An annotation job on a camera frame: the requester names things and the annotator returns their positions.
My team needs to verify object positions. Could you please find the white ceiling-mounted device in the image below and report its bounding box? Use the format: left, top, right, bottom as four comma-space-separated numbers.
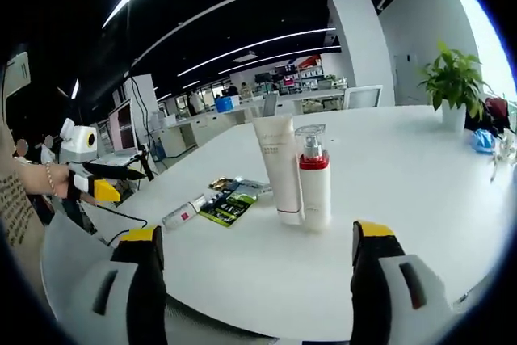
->
3, 52, 32, 99

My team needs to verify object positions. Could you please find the grey wall cabinet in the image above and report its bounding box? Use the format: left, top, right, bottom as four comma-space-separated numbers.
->
393, 53, 421, 104

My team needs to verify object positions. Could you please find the person's left hand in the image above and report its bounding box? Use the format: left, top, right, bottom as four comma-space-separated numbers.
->
51, 163, 74, 200

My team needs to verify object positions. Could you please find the white office desk row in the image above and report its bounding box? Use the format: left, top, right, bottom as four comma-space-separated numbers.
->
161, 100, 267, 156

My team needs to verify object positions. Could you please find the silver blue skincare sachet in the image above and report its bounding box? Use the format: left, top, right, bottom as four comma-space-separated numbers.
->
228, 177, 259, 199

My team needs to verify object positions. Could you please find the white figure model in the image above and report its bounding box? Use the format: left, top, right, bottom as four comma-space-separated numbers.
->
490, 134, 517, 183

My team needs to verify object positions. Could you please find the person's beige printed shirt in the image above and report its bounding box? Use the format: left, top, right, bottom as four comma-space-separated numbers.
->
0, 118, 45, 281

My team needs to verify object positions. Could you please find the bead bracelet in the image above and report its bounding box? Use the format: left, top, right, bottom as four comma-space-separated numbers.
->
44, 162, 56, 196

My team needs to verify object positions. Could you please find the grey office chair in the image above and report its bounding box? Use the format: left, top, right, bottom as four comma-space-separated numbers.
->
262, 93, 280, 118

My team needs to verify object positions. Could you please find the white skincare tube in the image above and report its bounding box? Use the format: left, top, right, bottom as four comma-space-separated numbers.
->
253, 114, 303, 225

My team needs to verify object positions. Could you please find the black tripod stand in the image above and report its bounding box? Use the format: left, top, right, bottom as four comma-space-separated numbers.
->
137, 145, 157, 183

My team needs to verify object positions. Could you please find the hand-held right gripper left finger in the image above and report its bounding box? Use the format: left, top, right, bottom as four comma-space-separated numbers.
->
52, 224, 169, 345

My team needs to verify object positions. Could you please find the white mesh office chair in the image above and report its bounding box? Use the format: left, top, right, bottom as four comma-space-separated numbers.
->
343, 84, 384, 111

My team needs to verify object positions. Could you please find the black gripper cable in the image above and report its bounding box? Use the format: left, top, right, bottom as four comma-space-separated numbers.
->
82, 197, 149, 245

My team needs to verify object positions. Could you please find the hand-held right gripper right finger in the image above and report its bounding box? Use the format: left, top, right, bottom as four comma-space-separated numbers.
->
349, 219, 453, 345

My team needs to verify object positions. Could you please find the blue plastic bag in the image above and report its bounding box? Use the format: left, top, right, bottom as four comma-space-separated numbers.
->
468, 128, 497, 154

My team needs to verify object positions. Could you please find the blue storage bin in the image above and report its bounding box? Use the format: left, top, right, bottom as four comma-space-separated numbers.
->
215, 95, 242, 114

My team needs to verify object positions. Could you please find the potted green plant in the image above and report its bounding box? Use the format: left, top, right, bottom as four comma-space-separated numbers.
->
418, 40, 492, 133

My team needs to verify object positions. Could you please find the white red-collared skincare bottle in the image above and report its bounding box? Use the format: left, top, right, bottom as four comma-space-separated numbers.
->
294, 123, 333, 234

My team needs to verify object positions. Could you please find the green black skincare sachet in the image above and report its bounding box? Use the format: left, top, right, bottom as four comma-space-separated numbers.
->
199, 193, 259, 229

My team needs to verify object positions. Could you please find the dark red bag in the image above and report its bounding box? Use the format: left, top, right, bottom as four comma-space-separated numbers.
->
464, 96, 511, 136

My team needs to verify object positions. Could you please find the small red-label skincare bottle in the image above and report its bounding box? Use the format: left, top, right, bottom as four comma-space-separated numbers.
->
162, 194, 207, 229

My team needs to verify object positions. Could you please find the grey mesh chair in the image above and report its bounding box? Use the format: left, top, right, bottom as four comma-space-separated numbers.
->
40, 211, 292, 342

